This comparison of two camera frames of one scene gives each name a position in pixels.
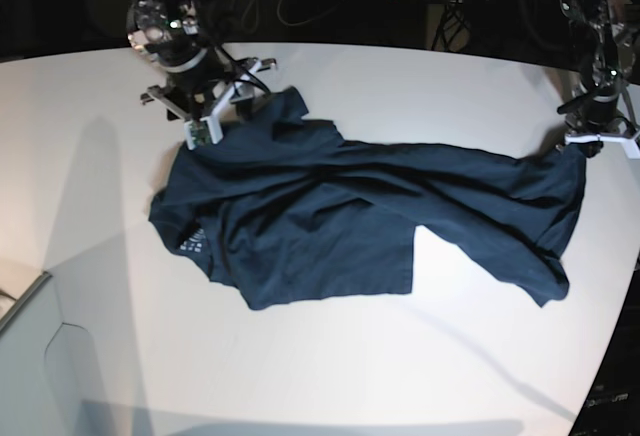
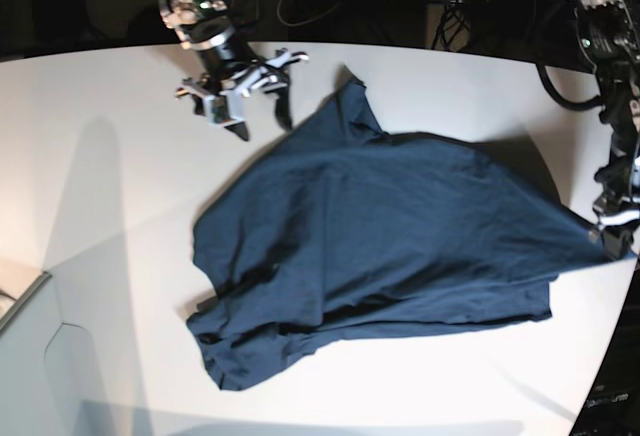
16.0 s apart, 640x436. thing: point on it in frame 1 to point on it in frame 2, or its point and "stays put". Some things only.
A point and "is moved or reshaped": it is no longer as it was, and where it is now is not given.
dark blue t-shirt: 285,207 is moved or reshaped
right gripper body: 590,123 to 620,202
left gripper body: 202,93 to 223,90
